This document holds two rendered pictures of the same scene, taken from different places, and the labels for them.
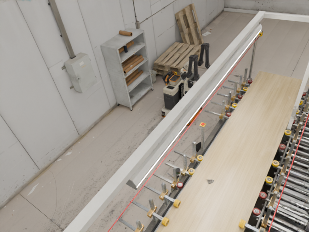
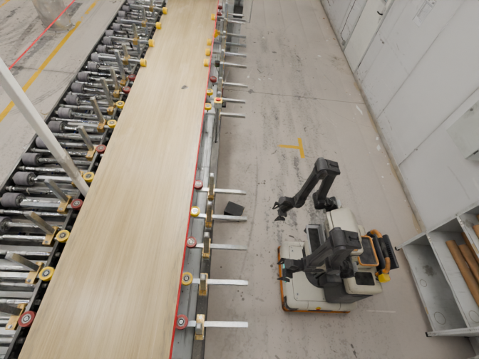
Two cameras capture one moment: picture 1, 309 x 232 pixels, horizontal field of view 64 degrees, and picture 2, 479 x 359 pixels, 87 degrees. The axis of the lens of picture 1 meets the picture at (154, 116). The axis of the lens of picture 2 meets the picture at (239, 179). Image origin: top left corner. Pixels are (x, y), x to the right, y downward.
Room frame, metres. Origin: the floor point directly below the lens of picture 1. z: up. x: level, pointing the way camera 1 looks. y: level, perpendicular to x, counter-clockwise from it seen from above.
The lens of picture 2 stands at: (3.82, -1.82, 2.65)
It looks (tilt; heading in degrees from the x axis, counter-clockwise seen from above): 54 degrees down; 130
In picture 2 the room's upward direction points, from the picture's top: 11 degrees clockwise
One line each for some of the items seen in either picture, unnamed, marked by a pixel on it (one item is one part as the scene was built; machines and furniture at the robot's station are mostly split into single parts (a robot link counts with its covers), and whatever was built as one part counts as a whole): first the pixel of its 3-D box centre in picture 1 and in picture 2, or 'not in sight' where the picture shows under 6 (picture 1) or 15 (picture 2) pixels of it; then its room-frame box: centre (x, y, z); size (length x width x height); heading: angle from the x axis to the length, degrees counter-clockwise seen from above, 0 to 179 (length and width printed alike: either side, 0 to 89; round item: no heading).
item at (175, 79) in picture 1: (174, 80); (361, 252); (4.07, -0.51, 0.87); 0.23 x 0.15 x 0.11; 139
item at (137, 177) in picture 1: (212, 79); not in sight; (1.79, -0.56, 2.34); 2.40 x 0.12 x 0.08; 139
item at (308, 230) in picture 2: (193, 79); (317, 243); (3.81, -0.82, 0.99); 0.28 x 0.16 x 0.22; 139
